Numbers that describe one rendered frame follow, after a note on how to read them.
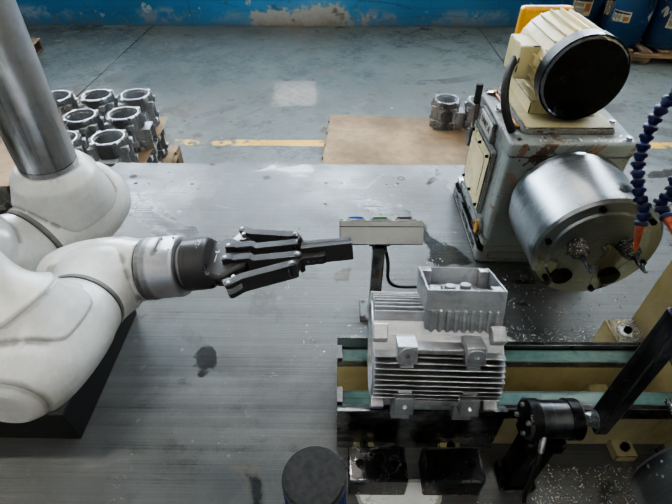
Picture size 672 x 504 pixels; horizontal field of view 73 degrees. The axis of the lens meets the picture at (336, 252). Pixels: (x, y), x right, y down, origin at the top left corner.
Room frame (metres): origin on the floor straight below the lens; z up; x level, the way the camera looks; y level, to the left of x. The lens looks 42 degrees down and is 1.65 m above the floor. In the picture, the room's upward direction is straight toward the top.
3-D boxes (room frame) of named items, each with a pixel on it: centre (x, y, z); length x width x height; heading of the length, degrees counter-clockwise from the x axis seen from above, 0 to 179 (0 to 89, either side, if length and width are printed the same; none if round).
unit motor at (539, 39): (1.10, -0.49, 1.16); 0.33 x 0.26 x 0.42; 0
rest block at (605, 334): (0.58, -0.59, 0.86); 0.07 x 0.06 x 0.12; 0
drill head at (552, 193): (0.82, -0.52, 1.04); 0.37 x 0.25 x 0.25; 0
